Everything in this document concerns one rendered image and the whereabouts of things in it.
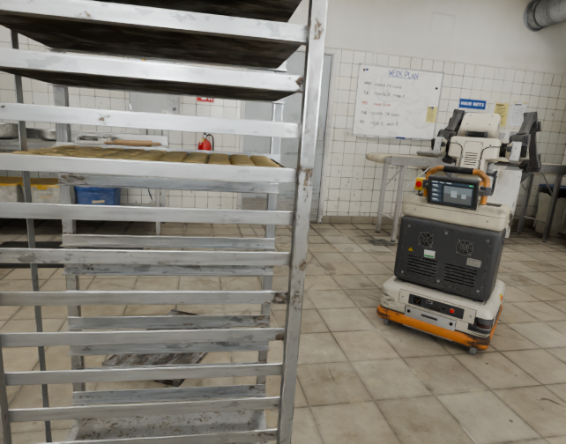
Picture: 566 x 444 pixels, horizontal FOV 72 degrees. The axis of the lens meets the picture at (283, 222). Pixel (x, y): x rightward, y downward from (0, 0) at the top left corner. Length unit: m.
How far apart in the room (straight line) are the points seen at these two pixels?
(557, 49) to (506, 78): 0.81
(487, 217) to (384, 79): 3.19
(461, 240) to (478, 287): 0.27
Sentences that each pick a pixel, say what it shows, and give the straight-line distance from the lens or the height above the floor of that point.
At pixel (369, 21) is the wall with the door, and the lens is 5.22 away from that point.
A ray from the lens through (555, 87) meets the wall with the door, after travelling 6.68.
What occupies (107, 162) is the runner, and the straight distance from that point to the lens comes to 0.82.
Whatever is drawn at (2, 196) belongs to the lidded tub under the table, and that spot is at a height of 0.37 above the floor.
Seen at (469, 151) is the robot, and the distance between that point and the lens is 2.66.
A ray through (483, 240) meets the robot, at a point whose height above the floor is 0.63.
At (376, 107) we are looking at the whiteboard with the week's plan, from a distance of 5.14.
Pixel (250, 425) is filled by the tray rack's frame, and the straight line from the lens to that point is 1.52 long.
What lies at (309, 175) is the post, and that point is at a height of 1.06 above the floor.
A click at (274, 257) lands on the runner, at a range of 0.84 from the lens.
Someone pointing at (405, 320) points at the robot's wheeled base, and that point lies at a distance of 2.49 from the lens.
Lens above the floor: 1.14
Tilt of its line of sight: 13 degrees down
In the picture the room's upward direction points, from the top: 4 degrees clockwise
